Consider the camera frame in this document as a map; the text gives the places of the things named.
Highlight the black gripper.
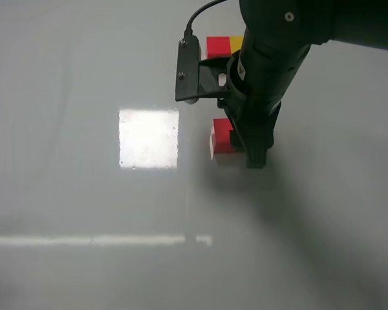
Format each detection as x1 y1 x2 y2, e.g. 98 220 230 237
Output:
224 32 311 169

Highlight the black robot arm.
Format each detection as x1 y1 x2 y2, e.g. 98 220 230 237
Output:
222 0 388 169

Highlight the yellow template cube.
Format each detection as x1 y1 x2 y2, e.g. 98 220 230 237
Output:
230 36 243 54

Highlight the red template cube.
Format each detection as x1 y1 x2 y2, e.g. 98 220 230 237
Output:
206 36 232 59

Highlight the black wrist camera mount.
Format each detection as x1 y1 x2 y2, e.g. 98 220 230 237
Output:
175 35 230 104

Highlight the black camera cable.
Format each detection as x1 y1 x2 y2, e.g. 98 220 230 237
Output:
184 0 229 38

